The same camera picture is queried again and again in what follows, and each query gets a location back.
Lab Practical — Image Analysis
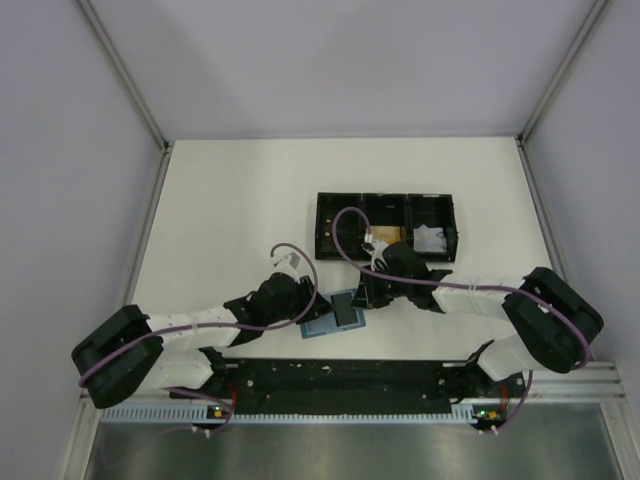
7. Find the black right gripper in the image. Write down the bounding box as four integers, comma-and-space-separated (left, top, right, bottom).
351, 262, 412, 309

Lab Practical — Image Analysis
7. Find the grey card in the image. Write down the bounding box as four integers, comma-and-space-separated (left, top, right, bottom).
331, 292, 360, 328

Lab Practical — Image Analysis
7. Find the blue leather card holder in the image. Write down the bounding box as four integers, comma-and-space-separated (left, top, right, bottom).
300, 289, 366, 340

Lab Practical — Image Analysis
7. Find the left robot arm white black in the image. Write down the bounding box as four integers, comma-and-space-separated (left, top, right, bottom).
71, 273, 333, 409

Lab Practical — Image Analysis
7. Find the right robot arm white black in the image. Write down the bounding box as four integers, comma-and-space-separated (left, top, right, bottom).
355, 240, 604, 396

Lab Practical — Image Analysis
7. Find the gold cards stack in tray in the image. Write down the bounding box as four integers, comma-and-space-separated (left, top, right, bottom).
371, 225, 406, 245

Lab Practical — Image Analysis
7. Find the black VIP cards stack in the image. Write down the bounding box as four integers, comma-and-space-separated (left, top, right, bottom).
318, 212, 359, 259

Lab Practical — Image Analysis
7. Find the silver cards stack in tray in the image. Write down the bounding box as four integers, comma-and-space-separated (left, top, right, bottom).
413, 225, 447, 254

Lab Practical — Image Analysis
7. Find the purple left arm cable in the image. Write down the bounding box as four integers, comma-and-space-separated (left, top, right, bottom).
78, 242, 317, 386

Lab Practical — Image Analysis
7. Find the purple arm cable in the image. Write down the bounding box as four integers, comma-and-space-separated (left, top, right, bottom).
78, 242, 317, 386
331, 207, 594, 369

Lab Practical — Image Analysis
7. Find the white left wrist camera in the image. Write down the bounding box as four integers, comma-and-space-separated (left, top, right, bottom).
274, 252, 301, 278

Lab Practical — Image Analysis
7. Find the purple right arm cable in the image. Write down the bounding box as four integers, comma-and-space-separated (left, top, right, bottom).
331, 207, 594, 369

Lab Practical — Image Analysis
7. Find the light blue cable duct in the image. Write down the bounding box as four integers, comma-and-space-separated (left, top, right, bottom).
99, 402, 506, 426

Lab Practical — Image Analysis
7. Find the aluminium frame profile right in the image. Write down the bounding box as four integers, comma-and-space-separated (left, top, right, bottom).
528, 361, 626, 403

